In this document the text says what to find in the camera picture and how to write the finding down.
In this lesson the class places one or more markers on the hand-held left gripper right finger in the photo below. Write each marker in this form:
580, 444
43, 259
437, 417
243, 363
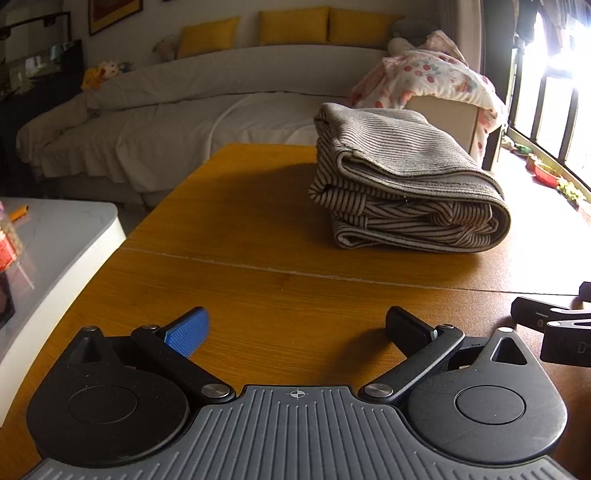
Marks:
408, 330

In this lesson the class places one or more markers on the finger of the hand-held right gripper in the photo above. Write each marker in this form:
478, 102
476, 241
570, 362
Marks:
531, 311
585, 290

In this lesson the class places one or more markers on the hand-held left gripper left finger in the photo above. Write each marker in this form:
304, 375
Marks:
187, 330

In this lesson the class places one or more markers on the grey striped sweater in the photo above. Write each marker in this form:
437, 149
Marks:
397, 184

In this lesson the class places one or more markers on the hanging dark clothes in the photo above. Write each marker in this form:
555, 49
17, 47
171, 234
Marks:
547, 23

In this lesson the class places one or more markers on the small green leafy plant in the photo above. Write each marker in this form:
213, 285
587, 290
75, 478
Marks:
572, 190

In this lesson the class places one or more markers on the red planter tray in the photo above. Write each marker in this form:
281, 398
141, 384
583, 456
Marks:
545, 171

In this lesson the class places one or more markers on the white side table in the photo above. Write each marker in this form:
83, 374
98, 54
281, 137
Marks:
69, 258

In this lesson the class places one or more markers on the small green sill ornaments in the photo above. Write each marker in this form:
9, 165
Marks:
517, 146

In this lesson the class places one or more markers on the clear snack container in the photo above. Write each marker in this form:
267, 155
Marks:
9, 242

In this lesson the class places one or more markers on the orange small object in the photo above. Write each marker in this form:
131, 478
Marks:
19, 213

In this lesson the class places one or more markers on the beige side cabinet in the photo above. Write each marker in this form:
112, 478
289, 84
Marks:
443, 120

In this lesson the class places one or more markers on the white covered sofa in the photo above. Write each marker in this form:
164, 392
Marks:
184, 115

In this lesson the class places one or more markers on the floral print blanket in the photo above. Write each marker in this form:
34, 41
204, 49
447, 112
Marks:
443, 74

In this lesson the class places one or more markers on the yellow plush toy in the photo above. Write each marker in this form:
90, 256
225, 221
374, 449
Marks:
92, 78

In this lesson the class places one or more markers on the black cabinet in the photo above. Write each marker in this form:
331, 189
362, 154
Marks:
37, 92

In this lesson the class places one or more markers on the beige plush toy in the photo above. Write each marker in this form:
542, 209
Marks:
166, 48

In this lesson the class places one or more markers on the black window frame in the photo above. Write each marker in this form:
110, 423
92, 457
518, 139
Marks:
545, 110

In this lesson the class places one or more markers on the dark framed wall picture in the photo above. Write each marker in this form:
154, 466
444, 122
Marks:
115, 16

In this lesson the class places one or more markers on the dark wall shelf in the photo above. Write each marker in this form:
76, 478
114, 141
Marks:
32, 25

